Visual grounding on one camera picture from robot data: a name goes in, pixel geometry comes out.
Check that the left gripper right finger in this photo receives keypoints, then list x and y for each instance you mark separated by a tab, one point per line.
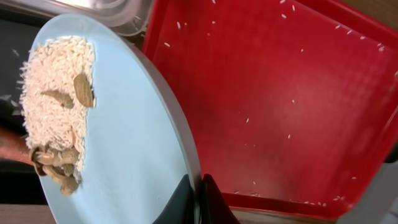
214	209

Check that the red serving tray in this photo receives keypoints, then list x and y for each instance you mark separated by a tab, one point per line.
292	104

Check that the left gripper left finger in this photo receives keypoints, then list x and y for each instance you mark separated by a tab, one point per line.
180	208

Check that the light blue plate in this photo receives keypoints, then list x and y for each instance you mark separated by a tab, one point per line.
138	144

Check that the clear plastic bin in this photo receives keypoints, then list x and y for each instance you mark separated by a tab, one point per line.
125	17

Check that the grey dishwasher rack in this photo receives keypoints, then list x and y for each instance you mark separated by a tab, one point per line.
379	202

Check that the orange carrot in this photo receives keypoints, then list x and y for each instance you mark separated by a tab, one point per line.
13	147

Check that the black tray bin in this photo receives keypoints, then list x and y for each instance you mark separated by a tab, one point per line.
19	182

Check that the peanut scraps on plate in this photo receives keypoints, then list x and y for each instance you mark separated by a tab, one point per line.
62	161

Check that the white rice on plate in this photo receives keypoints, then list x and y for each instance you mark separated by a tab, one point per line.
52	65

